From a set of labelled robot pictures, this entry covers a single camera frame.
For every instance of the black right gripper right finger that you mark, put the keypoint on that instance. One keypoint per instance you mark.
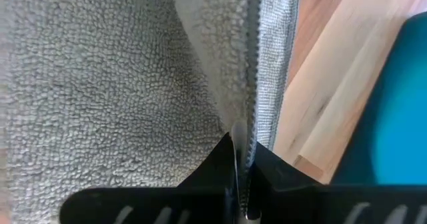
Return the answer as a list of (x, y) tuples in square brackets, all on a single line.
[(300, 204)]

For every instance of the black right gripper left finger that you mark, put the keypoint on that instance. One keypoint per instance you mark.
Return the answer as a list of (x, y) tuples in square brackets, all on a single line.
[(187, 204)]

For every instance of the teal plastic bin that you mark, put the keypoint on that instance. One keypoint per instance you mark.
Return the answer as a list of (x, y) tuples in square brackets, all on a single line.
[(393, 117)]

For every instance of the grey microfiber towel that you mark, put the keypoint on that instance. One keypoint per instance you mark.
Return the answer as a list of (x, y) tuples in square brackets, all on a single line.
[(100, 84)]

